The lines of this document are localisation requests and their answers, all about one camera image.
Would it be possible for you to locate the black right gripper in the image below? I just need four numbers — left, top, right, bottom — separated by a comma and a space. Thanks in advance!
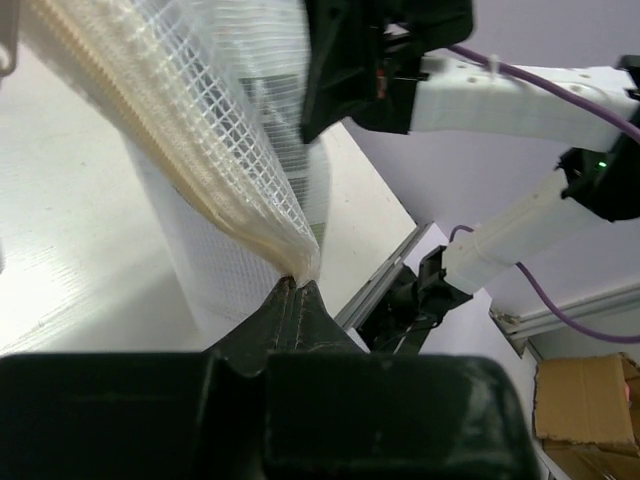
300, 0, 473, 144

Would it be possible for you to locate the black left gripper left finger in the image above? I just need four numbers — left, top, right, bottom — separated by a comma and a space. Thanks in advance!
0, 276, 296, 480

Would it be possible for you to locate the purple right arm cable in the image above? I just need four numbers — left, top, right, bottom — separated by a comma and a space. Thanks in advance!
444, 44, 640, 346

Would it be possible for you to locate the brown cardboard box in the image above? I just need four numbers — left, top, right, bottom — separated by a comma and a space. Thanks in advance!
533, 353, 639, 480

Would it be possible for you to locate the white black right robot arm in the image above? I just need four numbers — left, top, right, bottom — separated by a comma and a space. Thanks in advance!
320, 1, 639, 311

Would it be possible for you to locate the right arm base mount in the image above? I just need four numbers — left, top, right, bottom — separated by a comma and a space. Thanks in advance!
356, 265, 451, 353

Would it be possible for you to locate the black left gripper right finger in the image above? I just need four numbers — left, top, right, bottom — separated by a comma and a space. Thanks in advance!
259, 279, 541, 480

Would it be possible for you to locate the clear mesh zipper pouch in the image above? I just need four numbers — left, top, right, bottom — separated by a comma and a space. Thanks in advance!
20, 1, 330, 335

